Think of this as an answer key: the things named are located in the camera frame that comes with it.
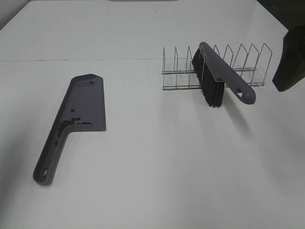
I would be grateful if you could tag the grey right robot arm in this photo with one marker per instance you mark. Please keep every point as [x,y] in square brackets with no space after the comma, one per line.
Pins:
[291,14]

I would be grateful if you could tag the purple plastic dustpan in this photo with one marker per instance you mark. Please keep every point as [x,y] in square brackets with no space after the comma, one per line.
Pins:
[86,101]

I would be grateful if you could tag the pile of coffee beans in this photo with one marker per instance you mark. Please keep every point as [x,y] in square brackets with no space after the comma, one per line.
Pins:
[65,122]

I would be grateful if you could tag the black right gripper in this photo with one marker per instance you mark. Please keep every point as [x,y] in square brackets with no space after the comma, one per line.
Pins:
[291,68]

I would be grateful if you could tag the chrome wire dish rack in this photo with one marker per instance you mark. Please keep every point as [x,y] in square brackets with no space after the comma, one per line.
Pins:
[251,64]

